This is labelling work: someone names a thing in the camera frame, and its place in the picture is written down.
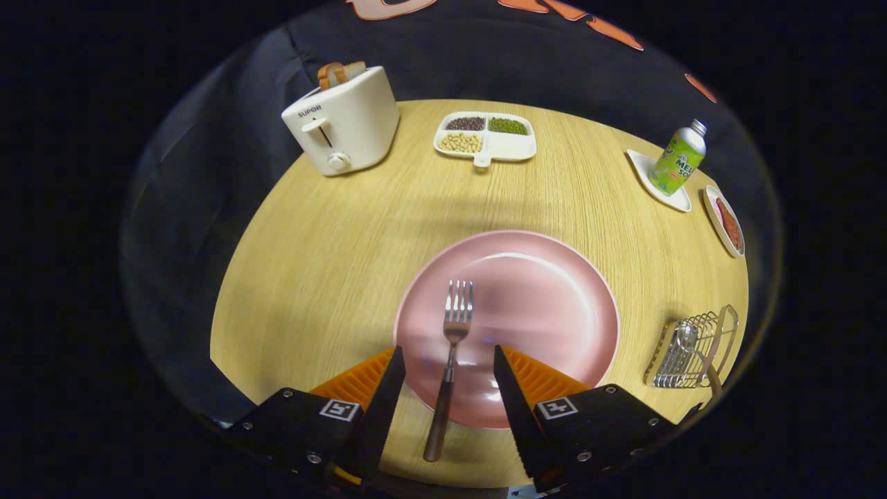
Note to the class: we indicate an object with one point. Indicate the white divided bean tray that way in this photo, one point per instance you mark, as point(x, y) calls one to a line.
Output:
point(513, 147)

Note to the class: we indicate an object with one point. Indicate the pink round plate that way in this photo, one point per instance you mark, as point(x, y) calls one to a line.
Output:
point(540, 305)

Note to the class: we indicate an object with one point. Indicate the cream white toaster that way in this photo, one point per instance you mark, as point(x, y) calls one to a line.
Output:
point(353, 118)

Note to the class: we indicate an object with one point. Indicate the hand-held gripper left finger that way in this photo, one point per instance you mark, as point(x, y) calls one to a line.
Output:
point(384, 409)

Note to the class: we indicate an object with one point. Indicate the brown meat piece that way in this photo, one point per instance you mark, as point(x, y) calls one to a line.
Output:
point(729, 225)

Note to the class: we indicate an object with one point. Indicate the green soda bottle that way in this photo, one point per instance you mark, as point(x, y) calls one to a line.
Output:
point(675, 166)

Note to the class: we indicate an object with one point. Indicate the white oval food plate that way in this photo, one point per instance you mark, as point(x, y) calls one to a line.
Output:
point(709, 208)

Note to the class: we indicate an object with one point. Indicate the perforated metal drain basket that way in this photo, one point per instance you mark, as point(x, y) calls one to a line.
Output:
point(693, 362)

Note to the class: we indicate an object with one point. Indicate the toast slice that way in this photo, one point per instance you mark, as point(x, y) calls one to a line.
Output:
point(332, 73)

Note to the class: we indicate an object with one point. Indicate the white square coaster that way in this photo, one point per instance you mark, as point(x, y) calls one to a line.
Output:
point(644, 173)

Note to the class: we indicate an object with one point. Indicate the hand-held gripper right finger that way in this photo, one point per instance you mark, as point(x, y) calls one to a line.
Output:
point(520, 416)

